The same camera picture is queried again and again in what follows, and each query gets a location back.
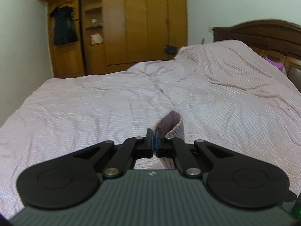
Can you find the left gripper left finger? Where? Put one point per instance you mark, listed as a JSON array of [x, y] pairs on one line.
[[144, 145]]

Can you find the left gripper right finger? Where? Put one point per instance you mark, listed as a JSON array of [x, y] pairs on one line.
[[163, 147]]

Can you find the lilac knitted sweater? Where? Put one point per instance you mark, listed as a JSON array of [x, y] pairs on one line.
[[171, 125]]

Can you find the pink checked bed sheet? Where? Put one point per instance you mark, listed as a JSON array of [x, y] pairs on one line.
[[225, 92]]

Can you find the black bag beside bed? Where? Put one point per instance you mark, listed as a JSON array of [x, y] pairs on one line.
[[171, 50]]

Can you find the white orange container on shelf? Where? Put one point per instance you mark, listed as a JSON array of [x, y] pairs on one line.
[[96, 38]]

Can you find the wooden wardrobe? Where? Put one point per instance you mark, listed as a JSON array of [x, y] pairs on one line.
[[133, 31]]

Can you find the purple pillow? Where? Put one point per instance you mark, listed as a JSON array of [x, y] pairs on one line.
[[278, 65]]

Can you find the black hanging garment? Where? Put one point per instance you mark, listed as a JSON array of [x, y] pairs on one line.
[[64, 28]]

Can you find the dark wooden headboard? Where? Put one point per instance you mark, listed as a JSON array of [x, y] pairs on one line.
[[275, 39]]

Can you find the wall power socket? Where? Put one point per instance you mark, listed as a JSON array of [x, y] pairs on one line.
[[209, 29]]

